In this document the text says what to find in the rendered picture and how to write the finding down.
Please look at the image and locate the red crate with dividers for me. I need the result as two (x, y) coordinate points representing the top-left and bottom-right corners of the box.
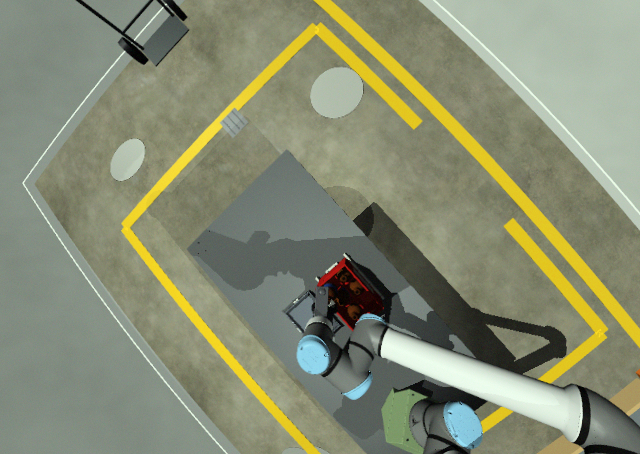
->
(318, 257), (381, 326)

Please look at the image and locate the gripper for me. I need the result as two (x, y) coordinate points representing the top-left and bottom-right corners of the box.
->
(311, 299), (338, 323)

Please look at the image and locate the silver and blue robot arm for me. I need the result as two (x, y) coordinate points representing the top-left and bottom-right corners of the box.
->
(297, 286), (640, 454)

